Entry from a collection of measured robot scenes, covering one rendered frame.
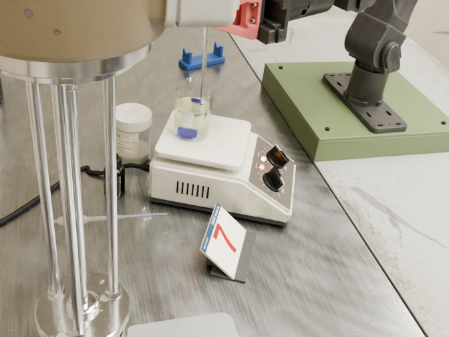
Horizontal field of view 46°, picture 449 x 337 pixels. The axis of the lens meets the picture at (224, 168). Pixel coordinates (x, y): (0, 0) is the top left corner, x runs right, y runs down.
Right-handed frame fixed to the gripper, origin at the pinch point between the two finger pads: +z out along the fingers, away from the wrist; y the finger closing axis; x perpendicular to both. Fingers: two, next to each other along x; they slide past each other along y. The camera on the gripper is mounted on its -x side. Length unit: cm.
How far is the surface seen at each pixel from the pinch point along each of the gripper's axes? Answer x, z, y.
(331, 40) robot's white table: 29, -60, -31
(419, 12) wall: 66, -183, -88
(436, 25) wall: 73, -194, -83
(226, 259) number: 23.5, 7.2, 16.9
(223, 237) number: 22.7, 5.8, 14.2
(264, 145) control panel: 20.1, -8.8, 4.0
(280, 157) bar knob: 20.1, -9.0, 7.6
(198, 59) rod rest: 25.7, -21.8, -33.2
